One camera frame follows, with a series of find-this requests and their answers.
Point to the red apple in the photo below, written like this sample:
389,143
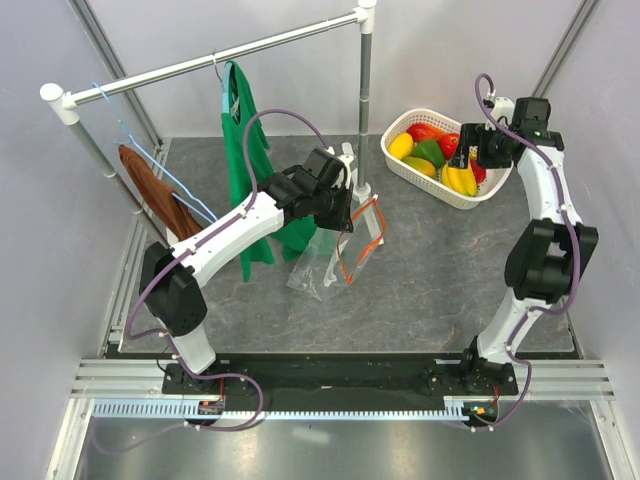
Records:
448,144

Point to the yellow green mango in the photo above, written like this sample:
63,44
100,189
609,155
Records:
421,165

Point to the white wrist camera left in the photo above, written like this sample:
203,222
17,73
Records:
348,173

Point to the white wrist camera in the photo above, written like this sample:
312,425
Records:
501,109
348,173

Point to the clear zip top bag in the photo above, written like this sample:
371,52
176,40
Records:
332,261

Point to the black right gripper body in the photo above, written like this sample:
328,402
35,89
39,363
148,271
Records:
492,145

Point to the green bell pepper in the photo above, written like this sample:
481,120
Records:
429,150

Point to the aluminium frame rail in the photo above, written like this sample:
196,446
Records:
577,379

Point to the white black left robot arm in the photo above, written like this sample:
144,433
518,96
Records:
320,188

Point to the slotted cable duct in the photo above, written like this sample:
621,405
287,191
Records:
204,410

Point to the blue shirt hanger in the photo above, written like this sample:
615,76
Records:
226,76

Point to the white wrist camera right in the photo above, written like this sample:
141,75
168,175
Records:
501,109

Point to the green shirt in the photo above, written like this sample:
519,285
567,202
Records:
245,163

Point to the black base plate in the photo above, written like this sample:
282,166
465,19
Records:
343,382

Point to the white plastic basket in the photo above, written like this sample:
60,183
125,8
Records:
495,179

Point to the light blue hanger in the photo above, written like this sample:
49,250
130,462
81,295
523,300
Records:
185,196

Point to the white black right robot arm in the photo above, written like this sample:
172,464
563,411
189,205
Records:
548,260

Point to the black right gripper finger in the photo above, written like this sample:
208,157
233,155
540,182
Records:
473,159
459,158

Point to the red pomegranate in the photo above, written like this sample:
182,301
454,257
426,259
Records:
479,174

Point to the yellow banana bunch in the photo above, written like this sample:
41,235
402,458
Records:
461,181

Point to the white clothes rack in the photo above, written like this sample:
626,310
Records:
65,104

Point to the yellow lemon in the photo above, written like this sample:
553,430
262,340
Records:
401,146

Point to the brown towel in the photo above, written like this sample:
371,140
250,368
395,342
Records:
158,195

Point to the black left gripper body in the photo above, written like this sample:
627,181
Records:
331,208

